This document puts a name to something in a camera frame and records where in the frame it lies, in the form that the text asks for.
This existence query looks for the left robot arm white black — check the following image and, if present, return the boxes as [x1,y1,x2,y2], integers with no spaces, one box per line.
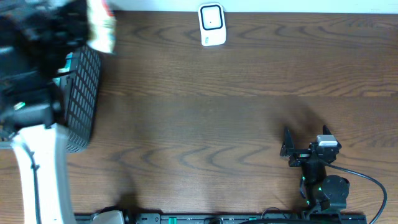
[1,1,89,223]

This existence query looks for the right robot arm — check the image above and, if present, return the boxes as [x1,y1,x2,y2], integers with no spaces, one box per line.
[280,126,349,219]

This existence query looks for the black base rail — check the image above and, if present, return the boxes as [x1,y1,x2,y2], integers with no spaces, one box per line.
[74,212,368,224]

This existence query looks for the large white snack bag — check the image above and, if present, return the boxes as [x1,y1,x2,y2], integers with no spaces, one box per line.
[87,0,116,54]

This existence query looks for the dark grey plastic basket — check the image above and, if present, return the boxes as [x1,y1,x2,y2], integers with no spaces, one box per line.
[53,46,101,153]

